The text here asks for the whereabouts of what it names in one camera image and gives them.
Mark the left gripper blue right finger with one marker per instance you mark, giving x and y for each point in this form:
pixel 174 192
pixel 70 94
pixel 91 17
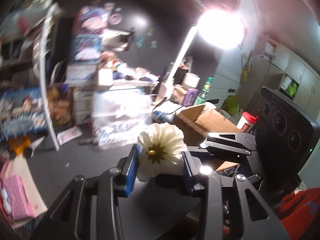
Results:
pixel 190 174

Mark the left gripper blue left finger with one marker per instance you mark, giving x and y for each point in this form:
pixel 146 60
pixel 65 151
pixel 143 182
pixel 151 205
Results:
pixel 130 168

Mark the white artificial flower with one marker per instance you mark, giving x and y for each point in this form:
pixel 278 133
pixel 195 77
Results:
pixel 162 147

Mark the red capped white bottle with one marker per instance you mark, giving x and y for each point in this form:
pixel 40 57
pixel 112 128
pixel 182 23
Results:
pixel 246 122

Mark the green plush toy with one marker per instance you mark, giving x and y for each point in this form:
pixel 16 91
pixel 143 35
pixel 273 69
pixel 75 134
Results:
pixel 230 105

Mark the shiny plastic bag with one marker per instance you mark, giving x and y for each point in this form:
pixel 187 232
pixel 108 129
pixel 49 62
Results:
pixel 119 116

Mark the black pen tool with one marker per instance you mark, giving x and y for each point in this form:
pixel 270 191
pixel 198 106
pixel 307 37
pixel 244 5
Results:
pixel 86 142

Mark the brown cardboard box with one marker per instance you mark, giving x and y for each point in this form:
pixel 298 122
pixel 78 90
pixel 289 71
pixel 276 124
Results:
pixel 197 121

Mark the green drink bottle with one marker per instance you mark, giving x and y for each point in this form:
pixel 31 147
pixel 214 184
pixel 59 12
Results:
pixel 202 96

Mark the purple small box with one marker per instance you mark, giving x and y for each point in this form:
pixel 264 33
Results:
pixel 190 97

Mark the pink white packet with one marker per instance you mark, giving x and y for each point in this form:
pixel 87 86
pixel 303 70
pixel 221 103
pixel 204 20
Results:
pixel 69 134

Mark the white drawer unit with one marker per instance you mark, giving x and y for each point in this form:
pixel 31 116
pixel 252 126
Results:
pixel 82 106

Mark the orange red sleeve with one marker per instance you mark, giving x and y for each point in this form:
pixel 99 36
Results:
pixel 299 211

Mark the brown illustrated card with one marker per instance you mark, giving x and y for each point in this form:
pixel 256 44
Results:
pixel 60 104

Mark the orange toy car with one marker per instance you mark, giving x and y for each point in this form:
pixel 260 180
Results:
pixel 17 145

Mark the bright desk lamp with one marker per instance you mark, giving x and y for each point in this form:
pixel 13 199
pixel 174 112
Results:
pixel 220 28

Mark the anime picture box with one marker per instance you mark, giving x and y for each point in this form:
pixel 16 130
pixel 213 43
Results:
pixel 22 113

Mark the pink patterned box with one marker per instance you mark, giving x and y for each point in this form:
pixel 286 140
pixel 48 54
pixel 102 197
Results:
pixel 16 199

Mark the black camera box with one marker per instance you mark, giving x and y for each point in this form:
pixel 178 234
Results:
pixel 285 135

